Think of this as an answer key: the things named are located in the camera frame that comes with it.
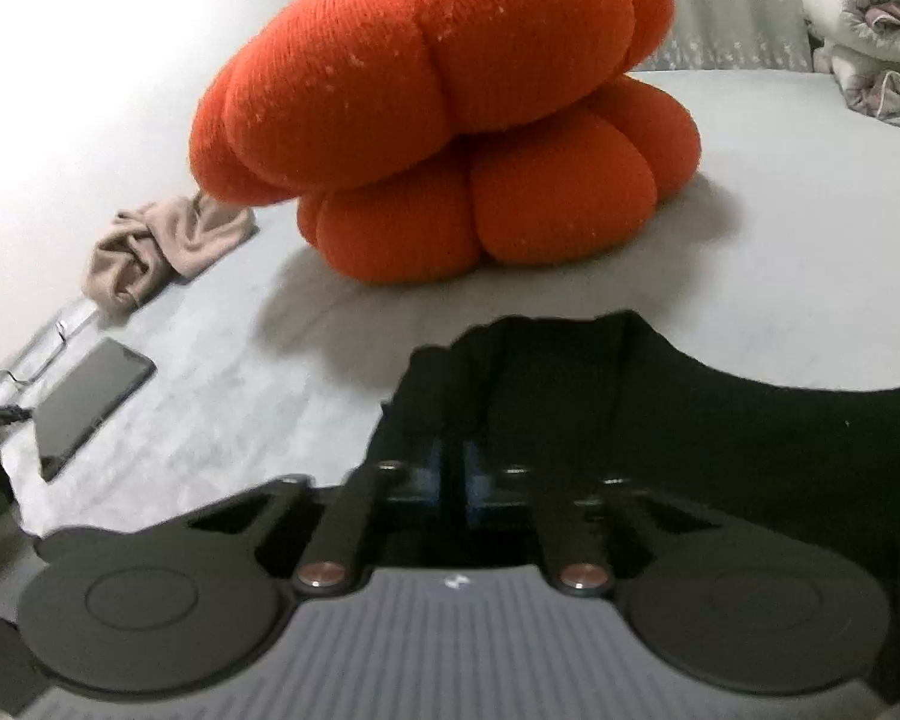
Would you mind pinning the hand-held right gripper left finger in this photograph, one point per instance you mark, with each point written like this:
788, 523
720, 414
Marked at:
446, 481

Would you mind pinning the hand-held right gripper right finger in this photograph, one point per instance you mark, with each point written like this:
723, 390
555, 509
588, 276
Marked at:
476, 493

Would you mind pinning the black shirt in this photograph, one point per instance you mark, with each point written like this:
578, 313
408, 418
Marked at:
720, 427

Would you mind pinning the black smartphone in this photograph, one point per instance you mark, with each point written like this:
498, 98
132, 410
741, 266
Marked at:
90, 405

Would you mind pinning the beige crumpled cloth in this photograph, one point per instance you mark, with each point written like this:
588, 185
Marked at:
180, 240

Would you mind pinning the orange pumpkin plush pillow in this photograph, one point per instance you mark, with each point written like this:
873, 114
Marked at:
420, 90

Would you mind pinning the star-patterned grey curtain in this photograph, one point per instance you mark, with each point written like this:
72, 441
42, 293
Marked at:
742, 7

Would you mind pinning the folded grey quilt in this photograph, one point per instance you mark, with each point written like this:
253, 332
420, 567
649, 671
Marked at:
870, 22

